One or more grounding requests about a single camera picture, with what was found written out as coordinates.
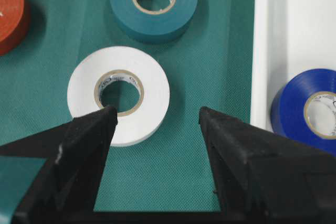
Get white tape roll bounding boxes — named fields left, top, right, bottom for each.
left=67, top=46, right=170, bottom=147

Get white plastic tray case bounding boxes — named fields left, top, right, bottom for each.
left=249, top=0, right=336, bottom=154

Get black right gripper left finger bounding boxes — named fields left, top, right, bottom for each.
left=1, top=106, right=118, bottom=223

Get blue tape roll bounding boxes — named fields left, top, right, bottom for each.
left=270, top=69, right=335, bottom=141

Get teal green tape roll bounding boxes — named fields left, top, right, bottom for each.
left=110, top=0, right=198, bottom=44

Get green table cloth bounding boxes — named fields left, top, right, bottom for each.
left=1, top=0, right=254, bottom=211

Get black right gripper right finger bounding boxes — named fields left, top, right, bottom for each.
left=199, top=106, right=335, bottom=223

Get red orange tape roll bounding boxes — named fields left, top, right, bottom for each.
left=1, top=0, right=30, bottom=56

